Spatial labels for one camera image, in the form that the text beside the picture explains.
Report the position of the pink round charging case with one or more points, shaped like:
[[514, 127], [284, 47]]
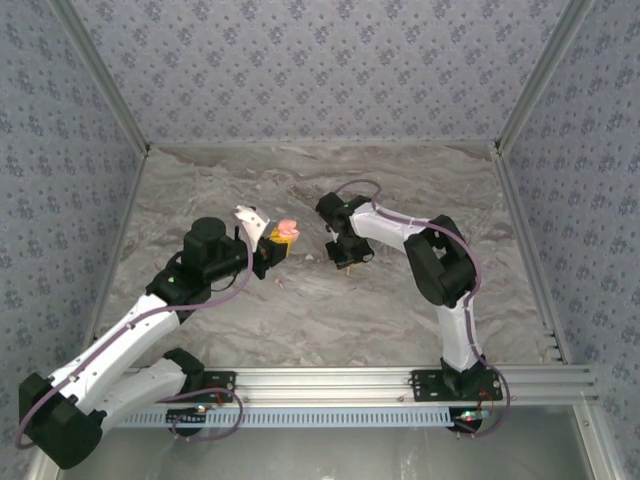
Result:
[[289, 229]]

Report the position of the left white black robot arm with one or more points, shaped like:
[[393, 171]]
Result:
[[115, 340]]

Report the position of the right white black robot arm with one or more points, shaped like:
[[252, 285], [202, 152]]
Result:
[[440, 260]]

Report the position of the black controller board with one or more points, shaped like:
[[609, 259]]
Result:
[[185, 415], [467, 422]]

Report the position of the grey metal shelf panel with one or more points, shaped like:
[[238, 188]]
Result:
[[320, 455]]

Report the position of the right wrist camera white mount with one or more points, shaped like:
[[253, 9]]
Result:
[[329, 250]]

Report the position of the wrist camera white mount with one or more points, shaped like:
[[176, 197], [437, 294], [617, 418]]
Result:
[[329, 250], [252, 222]]

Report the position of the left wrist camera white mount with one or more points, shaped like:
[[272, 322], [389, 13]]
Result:
[[252, 222]]

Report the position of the aluminium side rail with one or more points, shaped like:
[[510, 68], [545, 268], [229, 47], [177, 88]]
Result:
[[123, 225], [517, 200]]

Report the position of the aluminium front rail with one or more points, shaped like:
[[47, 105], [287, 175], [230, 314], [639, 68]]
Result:
[[320, 385]]

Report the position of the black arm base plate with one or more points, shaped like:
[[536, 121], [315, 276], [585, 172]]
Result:
[[425, 387], [227, 376]]

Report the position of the aluminium frame post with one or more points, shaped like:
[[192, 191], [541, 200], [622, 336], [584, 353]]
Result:
[[538, 75], [107, 75]]

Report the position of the aluminium frame leg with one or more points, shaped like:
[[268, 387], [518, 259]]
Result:
[[600, 445]]

